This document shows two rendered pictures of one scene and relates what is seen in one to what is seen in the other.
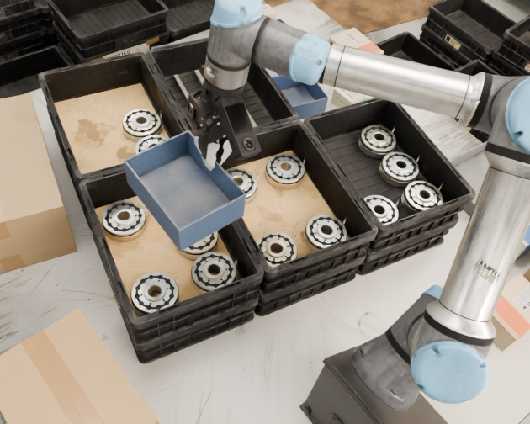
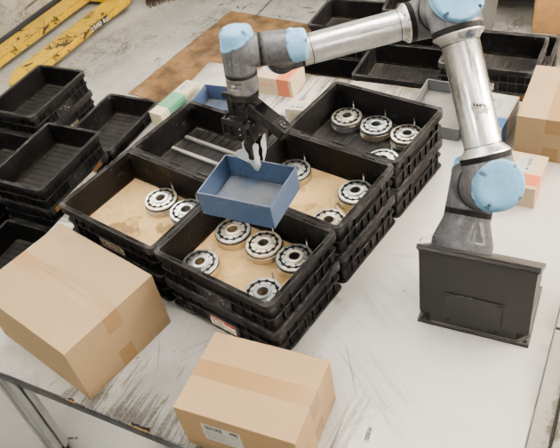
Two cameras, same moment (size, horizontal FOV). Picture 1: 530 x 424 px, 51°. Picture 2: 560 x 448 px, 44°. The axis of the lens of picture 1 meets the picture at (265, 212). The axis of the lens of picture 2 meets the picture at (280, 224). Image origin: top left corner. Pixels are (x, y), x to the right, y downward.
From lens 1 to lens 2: 0.75 m
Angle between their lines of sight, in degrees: 13
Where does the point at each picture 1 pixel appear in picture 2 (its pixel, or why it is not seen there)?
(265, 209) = (299, 204)
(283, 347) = (377, 293)
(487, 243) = (469, 91)
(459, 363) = (500, 172)
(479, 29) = not seen: hidden behind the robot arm
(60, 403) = (252, 389)
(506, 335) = (527, 192)
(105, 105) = (120, 206)
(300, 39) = (286, 33)
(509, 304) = not seen: hidden behind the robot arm
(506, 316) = not seen: hidden behind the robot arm
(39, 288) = (162, 361)
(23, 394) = (220, 401)
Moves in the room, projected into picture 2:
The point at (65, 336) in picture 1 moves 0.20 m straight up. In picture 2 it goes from (220, 352) to (201, 298)
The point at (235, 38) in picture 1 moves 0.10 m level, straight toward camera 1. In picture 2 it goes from (244, 53) to (264, 72)
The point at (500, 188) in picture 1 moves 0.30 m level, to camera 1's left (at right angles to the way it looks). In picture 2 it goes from (456, 53) to (330, 94)
